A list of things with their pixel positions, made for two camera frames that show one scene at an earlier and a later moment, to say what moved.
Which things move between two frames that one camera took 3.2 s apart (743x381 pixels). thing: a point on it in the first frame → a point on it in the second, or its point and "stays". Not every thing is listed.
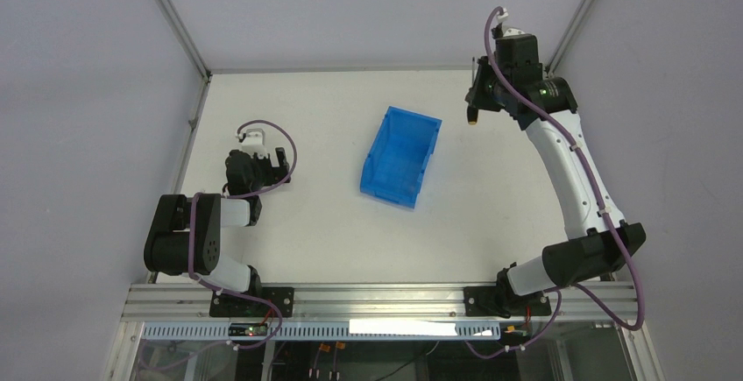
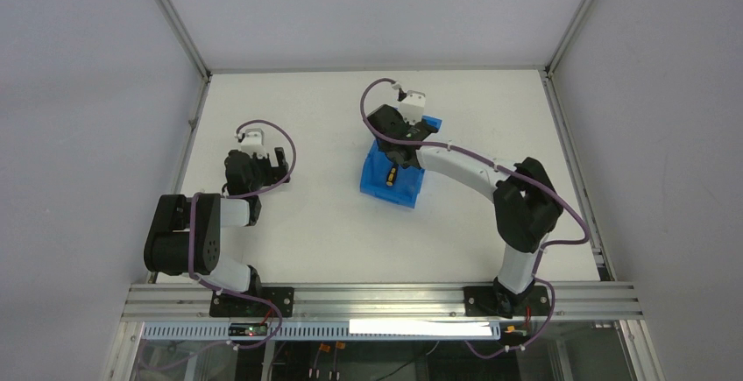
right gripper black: (479, 90) → (415, 132)
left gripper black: (278, 166) stays
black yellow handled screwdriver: (472, 112) → (391, 176)
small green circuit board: (248, 329) stays
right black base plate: (491, 301) stays
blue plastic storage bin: (399, 156) stays
